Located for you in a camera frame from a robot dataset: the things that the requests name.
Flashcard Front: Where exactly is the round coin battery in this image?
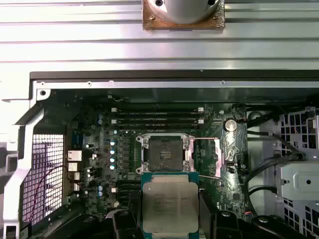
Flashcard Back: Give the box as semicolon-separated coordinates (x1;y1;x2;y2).
222;119;237;132

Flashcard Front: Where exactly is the brown square base plate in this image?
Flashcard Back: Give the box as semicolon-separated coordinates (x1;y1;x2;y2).
142;0;225;32

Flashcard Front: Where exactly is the silver CPU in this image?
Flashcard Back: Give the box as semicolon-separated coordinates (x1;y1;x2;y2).
141;171;200;235

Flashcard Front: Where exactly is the metal socket cover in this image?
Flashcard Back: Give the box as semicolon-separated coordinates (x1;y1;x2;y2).
188;136;225;179

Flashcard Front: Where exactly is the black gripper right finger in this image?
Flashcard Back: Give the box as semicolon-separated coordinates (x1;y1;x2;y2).
199;189;309;239

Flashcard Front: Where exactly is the metal drive cage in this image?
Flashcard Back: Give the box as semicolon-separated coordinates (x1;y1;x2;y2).
275;104;319;239

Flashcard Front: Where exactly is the black cable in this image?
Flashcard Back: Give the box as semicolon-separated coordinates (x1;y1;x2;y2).
244;151;304;217

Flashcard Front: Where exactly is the black RAM slot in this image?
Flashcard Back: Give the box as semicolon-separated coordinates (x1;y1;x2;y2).
111;107;204;113
117;112;200;119
111;119;204;124

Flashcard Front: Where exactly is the green motherboard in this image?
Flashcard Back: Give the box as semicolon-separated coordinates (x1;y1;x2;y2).
66;103;248;225

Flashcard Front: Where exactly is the red black wire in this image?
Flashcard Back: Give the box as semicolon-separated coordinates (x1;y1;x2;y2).
27;164;68;222

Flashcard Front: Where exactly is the CPU socket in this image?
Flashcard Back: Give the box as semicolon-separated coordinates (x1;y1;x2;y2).
136;132;197;175

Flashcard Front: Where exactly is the black PC case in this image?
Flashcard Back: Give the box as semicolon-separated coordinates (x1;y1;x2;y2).
0;71;319;239

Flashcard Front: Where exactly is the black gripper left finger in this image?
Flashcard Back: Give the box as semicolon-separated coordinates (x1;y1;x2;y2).
37;199;143;239

